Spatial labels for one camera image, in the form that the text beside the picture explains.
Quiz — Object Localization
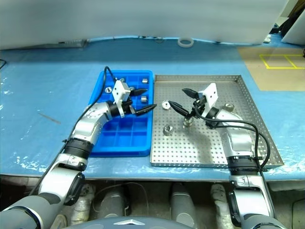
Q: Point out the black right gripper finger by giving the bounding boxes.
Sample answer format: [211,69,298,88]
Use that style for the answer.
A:
[168,101,193,119]
[182,88,200,100]

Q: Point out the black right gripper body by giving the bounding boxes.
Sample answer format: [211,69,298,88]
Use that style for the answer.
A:
[190,94,207,120]

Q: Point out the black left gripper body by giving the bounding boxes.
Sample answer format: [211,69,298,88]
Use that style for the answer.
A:
[122,95,138,116]

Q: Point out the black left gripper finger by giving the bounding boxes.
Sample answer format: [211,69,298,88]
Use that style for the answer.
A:
[129,88,148,97]
[134,104,158,117]

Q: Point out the blue compartment tray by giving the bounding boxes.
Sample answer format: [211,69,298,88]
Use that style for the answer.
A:
[88,70,153,157]

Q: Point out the perforated metal tray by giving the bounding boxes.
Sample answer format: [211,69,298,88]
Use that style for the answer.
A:
[149,74,285,169]

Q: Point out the white tape roll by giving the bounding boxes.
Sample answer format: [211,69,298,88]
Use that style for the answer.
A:
[177,38,193,48]

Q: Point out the white foam backdrop board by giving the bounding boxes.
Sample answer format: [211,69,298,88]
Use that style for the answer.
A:
[0,0,285,50]

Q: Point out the brown cardboard sheet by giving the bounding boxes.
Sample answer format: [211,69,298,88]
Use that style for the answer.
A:
[237,45,305,92]

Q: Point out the blue plastic table cover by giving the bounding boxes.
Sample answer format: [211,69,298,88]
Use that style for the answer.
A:
[0,35,305,182]

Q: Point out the grey rounded robot leg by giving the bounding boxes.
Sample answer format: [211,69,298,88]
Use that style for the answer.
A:
[99,185,131,220]
[170,182,198,227]

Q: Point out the white wrapped stand foot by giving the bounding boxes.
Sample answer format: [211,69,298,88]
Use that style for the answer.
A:
[211,183,233,229]
[71,185,96,225]

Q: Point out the grey robot torso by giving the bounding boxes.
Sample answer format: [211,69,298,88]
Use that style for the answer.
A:
[61,216,198,229]

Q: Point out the white leaning board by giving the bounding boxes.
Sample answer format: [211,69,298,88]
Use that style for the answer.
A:
[281,11,305,46]

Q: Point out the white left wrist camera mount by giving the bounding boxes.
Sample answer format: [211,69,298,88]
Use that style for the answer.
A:
[112,80,132,119]

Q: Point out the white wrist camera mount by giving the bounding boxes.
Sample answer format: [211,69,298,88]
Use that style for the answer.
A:
[199,83,219,114]
[112,80,132,119]

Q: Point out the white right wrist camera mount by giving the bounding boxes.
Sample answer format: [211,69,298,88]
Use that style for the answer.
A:
[199,83,219,114]

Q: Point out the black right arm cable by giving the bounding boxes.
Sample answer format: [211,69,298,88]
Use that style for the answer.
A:
[190,104,271,172]

